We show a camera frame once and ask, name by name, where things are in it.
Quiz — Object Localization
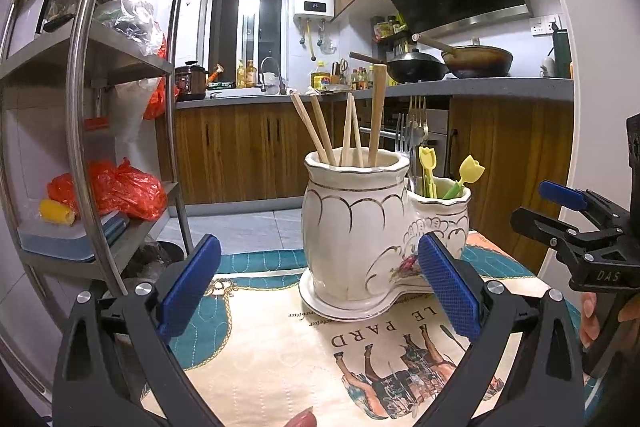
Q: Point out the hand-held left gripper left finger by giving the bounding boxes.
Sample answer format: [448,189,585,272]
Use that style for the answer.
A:
[52,234,223,427]

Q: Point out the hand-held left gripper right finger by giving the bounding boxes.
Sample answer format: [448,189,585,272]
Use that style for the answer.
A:
[415,232,586,427]

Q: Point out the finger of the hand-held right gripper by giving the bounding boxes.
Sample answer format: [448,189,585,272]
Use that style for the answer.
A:
[538,180,632,234]
[510,207,601,259]

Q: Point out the white ceramic utensil holder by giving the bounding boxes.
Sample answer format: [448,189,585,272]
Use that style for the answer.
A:
[298,150,473,324]

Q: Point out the metal fork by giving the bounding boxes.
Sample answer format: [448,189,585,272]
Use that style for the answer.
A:
[395,113,412,158]
[409,95,429,194]

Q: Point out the wooden chopstick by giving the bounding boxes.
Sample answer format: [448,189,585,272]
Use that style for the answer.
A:
[350,96,365,168]
[340,93,354,167]
[309,95,337,166]
[290,93,330,166]

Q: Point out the person's right hand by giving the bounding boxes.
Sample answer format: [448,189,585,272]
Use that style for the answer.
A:
[580,294,609,349]

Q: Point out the person's left hand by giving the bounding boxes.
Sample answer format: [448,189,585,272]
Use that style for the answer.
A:
[284,406,319,427]

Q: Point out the black trash bag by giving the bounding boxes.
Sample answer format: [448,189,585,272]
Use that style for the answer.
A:
[124,241,187,289]

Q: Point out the yellow tulip fruit pick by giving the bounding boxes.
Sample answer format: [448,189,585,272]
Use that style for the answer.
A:
[418,145,439,198]
[442,155,486,200]

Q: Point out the printed tablecloth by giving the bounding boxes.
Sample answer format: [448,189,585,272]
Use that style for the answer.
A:
[167,229,542,427]

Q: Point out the crumpled red plastic bag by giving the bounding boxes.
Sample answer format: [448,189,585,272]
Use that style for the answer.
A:
[47,158,169,224]

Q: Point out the blue plastic tray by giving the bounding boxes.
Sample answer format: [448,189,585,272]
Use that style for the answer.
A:
[19,211,129,264]

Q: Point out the dark green thermos bottle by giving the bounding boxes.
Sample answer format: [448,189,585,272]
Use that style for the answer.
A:
[552,29,572,79]

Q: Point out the built-in oven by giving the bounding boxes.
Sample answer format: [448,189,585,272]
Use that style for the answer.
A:
[367,108,452,168]

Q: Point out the wooden base cabinets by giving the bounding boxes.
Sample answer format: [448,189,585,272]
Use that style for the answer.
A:
[155,94,576,242]

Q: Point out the yellow corn cob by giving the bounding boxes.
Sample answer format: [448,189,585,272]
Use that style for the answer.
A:
[39,199,77,226]

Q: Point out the brown wok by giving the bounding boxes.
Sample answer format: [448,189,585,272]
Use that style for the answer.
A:
[411,33,514,79]

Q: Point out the white plastic bag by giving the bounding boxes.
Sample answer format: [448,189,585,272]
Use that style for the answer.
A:
[106,78,162,168]

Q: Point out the thick bamboo stick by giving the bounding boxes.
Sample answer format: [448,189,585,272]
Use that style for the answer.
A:
[368,64,389,168]

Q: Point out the black wok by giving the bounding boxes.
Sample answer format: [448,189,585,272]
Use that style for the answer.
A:
[349,49,449,84]

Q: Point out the hanging red plastic bag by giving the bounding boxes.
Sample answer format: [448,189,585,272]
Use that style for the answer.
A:
[144,33,177,121]

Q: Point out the dark rice cooker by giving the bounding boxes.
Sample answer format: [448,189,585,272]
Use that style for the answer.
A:
[174,61,209,102]

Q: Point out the orange liquid bottles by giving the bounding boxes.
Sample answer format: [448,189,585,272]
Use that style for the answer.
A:
[235,59,258,90]

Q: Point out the row of condiment bottles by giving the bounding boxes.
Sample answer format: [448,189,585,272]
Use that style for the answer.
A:
[349,66,376,91]

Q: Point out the metal faucet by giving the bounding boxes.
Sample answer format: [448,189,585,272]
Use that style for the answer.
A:
[259,56,287,94]

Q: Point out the yellow oil bottle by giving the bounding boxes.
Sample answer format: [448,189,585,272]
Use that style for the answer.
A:
[310,61,333,90]

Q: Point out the metal shelf rack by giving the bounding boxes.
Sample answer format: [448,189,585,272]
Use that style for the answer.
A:
[0,0,194,299]

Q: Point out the clear plastic bag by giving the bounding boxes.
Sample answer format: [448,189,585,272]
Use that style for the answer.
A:
[94,0,164,56]

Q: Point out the kitchen window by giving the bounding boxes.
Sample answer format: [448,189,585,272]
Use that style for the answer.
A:
[208,0,292,81]

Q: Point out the wall spice rack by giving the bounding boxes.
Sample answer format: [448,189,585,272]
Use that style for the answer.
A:
[372,15,412,44]

